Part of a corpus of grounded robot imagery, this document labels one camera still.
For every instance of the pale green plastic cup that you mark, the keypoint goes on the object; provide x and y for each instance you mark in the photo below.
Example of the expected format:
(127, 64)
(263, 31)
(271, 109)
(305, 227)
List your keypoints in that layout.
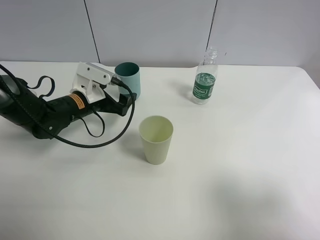
(156, 133)

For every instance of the clear bottle green label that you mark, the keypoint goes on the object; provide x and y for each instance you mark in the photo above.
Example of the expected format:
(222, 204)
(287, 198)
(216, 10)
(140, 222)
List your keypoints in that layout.
(205, 77)

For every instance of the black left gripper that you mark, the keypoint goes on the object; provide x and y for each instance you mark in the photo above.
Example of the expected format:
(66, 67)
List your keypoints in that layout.
(74, 105)

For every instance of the teal plastic cup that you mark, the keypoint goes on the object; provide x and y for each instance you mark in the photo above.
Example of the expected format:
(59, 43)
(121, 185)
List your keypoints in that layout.
(129, 74)

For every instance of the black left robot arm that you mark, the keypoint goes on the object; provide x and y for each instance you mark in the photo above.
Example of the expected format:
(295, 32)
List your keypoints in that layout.
(46, 119)

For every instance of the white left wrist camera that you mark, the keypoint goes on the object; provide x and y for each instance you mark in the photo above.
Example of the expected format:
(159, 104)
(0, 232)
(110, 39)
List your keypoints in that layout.
(90, 80)

